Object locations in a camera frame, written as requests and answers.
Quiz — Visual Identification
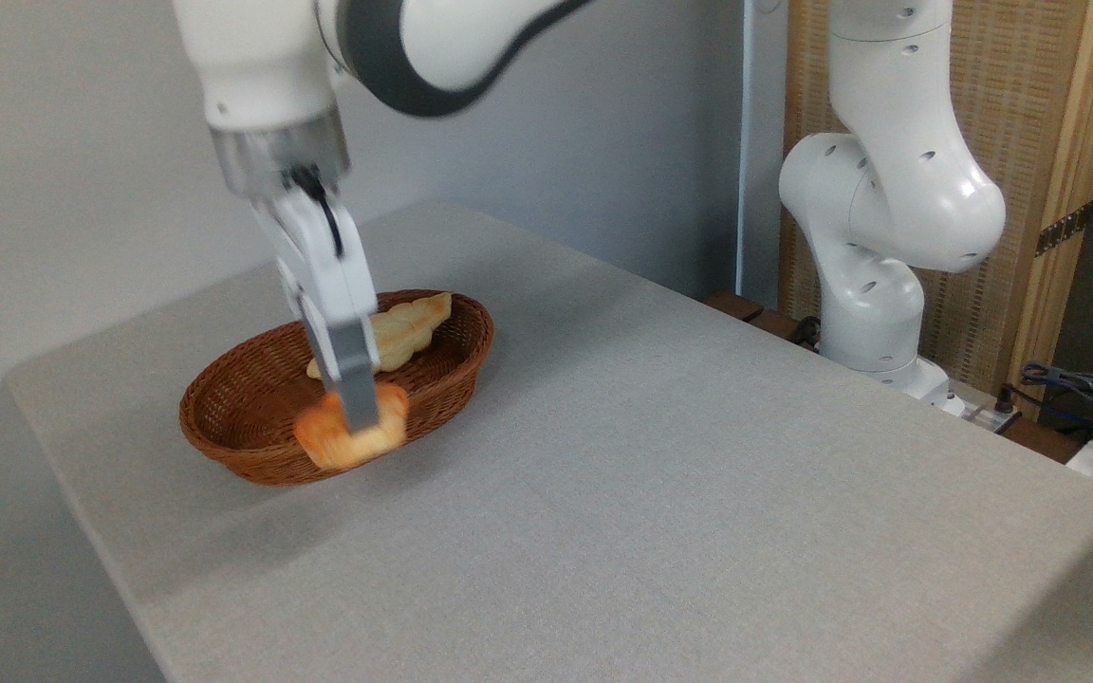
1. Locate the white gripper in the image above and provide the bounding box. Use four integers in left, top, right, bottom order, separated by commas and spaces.
250, 175, 383, 434

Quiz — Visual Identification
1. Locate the round orange bread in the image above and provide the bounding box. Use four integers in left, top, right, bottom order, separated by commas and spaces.
293, 381, 410, 471

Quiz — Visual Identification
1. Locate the long braided bread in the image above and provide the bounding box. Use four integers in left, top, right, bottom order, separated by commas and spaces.
306, 292, 454, 380

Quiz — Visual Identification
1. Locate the brown wicker basket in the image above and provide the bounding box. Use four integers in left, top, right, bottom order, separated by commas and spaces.
178, 289, 495, 487

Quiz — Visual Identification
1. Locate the white vertical pole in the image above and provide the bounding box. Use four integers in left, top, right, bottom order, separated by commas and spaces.
734, 0, 789, 305

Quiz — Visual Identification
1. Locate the black plug on white box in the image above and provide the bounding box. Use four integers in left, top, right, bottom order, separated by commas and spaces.
959, 382, 1024, 434

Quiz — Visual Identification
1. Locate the brass screen hinge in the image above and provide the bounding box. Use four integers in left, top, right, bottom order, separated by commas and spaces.
1035, 202, 1093, 257

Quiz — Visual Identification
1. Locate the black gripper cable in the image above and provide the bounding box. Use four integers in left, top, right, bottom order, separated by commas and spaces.
290, 166, 346, 260

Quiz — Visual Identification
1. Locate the grey cable bundle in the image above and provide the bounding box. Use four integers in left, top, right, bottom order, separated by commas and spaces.
1019, 360, 1093, 449

